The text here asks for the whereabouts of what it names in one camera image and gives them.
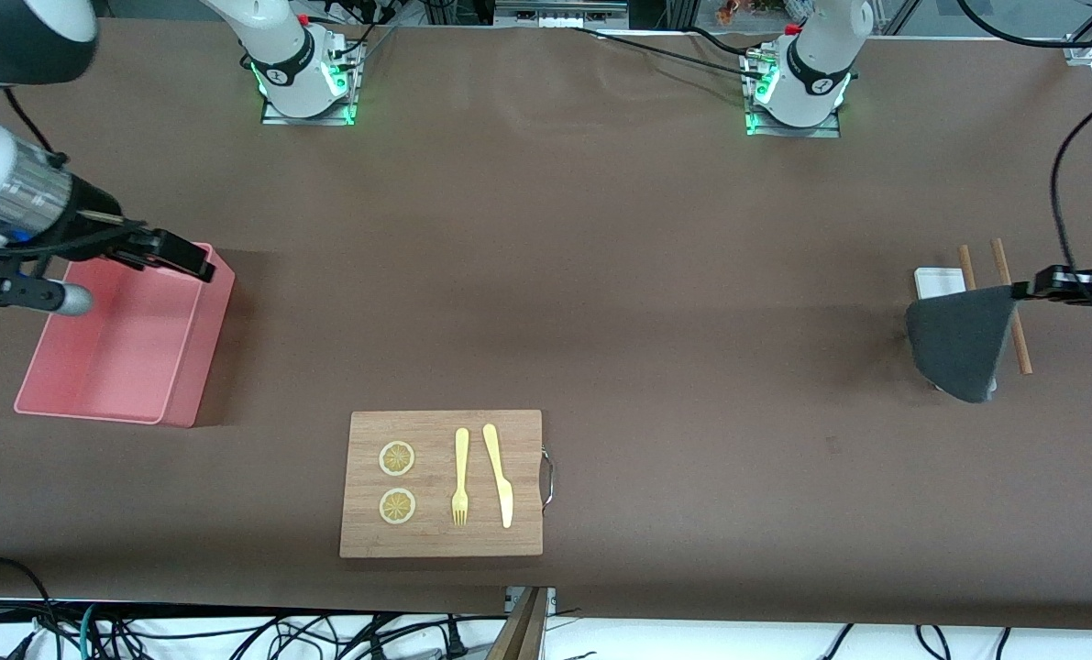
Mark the yellow plastic fork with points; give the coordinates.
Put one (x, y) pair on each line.
(461, 458)

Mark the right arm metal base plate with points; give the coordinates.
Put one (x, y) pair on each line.
(325, 116)

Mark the pink plastic bin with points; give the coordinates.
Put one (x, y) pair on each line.
(115, 348)

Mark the grey power strip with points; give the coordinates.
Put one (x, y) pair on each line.
(559, 11)

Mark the white rectangular tray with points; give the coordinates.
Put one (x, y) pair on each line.
(938, 282)

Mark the wooden cutting board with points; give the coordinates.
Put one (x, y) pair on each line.
(440, 541)

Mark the black power plug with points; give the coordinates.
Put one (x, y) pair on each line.
(457, 639)

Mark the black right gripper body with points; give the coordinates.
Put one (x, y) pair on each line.
(94, 218)

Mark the lemon slice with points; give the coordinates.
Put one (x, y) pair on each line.
(396, 458)
(397, 506)

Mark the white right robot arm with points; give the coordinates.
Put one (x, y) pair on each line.
(14, 183)

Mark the yellow plastic knife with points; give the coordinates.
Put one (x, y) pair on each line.
(500, 477)

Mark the wooden rod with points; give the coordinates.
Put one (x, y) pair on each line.
(1020, 339)
(967, 268)

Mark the dark grey microfibre cloth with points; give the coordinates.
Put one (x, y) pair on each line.
(958, 344)

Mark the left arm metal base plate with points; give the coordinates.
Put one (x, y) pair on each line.
(793, 131)

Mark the wooden beam under table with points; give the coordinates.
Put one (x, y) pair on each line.
(520, 628)

